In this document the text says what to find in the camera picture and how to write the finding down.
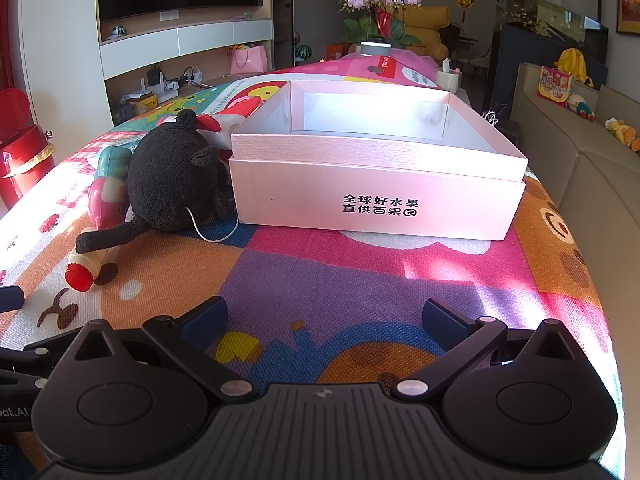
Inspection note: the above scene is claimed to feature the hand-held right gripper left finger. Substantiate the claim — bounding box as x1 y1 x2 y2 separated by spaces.
74 296 255 402

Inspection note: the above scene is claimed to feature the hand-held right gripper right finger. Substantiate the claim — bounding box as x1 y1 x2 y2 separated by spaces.
391 298 583 402

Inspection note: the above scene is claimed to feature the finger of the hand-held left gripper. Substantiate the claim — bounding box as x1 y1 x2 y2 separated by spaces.
0 285 25 312
0 330 82 391

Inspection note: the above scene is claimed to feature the pink toy bottle red cap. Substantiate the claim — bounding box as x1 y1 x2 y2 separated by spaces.
65 146 133 292

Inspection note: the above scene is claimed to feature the black plush toy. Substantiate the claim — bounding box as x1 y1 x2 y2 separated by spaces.
75 109 238 286

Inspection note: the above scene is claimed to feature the pink cardboard box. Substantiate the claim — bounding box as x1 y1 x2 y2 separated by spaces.
227 79 530 242

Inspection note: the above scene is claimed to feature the colourful printed tablecloth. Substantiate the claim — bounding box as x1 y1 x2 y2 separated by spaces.
0 52 626 480

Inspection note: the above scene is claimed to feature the red pedal bin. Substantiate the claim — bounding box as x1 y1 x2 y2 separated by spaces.
0 87 56 211

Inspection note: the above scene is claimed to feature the beige sofa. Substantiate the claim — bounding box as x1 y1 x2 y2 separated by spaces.
510 62 640 311

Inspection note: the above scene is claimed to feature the white tissue box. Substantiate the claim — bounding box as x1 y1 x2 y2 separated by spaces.
436 60 463 92

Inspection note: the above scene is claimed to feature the small doll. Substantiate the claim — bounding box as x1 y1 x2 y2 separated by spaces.
569 92 597 122

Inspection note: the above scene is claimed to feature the yellow duck plush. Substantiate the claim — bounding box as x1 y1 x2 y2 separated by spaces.
605 117 640 152

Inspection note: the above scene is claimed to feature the colourful toy bag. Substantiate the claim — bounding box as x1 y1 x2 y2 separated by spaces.
537 65 575 107

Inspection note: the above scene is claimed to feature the red slatted panel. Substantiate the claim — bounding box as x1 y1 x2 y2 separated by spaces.
0 0 11 86

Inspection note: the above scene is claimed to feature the pink gift bag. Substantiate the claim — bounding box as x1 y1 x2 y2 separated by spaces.
229 44 268 75

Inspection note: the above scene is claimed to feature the dark dining table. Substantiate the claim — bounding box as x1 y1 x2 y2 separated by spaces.
448 22 493 78

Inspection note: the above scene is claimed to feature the white television cabinet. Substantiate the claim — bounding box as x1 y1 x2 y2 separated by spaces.
96 12 276 128

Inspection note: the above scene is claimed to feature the dark fish tank cabinet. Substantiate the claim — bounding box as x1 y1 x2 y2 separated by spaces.
482 10 610 121

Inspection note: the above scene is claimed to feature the yellow armchair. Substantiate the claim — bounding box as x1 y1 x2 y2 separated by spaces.
400 5 451 63

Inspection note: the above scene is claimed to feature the pink orchid plant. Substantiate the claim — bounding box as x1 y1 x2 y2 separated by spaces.
339 0 422 53

